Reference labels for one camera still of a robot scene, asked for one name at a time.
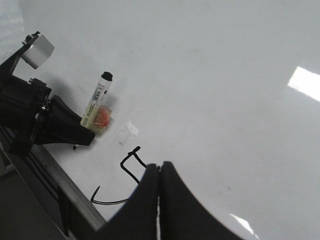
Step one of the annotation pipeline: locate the whiteboard marker with clear sleeve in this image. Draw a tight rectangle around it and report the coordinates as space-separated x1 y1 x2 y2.
80 71 113 135

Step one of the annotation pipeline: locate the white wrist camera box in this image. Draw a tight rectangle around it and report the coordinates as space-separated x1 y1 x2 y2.
21 34 55 69

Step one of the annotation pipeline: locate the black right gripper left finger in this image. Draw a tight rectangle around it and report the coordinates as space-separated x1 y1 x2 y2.
88 163 160 240

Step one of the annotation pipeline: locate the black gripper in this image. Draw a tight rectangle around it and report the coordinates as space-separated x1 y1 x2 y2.
0 43 95 157

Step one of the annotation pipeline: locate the white whiteboard with aluminium frame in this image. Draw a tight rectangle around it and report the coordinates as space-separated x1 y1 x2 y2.
0 0 320 240

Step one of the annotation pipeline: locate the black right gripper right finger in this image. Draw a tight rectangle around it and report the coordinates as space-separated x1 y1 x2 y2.
159 161 241 240

